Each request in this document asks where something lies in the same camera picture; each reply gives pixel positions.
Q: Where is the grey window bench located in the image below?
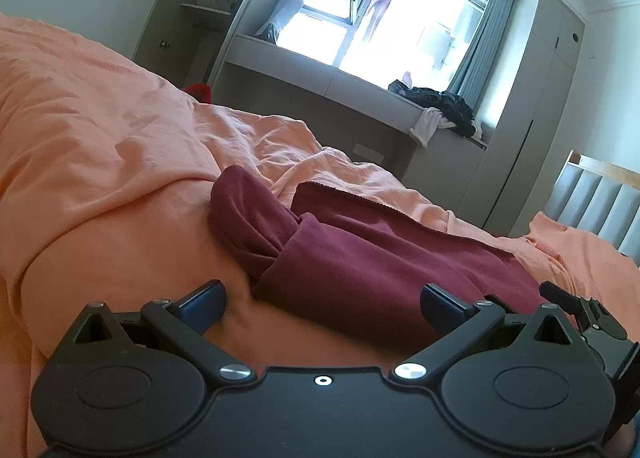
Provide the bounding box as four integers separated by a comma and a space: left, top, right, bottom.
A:
207, 34, 489, 209

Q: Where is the red thing on floor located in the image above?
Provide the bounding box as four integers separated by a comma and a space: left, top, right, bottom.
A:
182, 83, 214, 104

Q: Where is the white cloth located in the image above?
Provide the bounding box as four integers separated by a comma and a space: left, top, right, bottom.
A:
409, 108, 457, 147

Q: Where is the person's right forearm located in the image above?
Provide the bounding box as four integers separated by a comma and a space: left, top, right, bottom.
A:
612, 410, 640, 458

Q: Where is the maroon long-sleeve shirt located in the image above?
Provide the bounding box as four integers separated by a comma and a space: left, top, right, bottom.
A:
210, 165, 557, 350

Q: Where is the grey padded headboard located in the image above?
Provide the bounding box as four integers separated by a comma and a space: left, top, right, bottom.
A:
542, 150, 640, 259

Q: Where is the hanging pink garment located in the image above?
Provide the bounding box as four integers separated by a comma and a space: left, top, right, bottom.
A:
362, 0, 396, 44

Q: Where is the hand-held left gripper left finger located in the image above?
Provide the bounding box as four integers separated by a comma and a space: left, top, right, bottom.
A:
65, 280, 257, 384

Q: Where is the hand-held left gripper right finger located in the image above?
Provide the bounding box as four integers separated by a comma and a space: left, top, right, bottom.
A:
391, 283, 586, 384

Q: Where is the open grey wardrobe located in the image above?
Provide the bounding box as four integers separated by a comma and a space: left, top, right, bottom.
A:
134, 0, 262, 91

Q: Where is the white wall socket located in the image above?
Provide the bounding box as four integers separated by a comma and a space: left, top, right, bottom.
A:
352, 142, 386, 164

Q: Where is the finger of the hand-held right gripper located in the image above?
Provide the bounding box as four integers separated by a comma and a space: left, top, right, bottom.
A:
539, 281, 583, 315
484, 294, 519, 315

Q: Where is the orange duvet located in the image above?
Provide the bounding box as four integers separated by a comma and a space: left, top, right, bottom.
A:
0, 12, 640, 458

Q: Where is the window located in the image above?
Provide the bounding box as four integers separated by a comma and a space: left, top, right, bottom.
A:
280, 0, 502, 104

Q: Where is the tall grey closed wardrobe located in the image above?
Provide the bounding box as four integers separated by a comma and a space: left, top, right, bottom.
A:
462, 0, 587, 239

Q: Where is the long blue-grey curtain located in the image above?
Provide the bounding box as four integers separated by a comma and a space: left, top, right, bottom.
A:
446, 0, 516, 111

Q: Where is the pile of dark clothes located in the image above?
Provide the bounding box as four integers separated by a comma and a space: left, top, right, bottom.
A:
388, 79, 484, 139

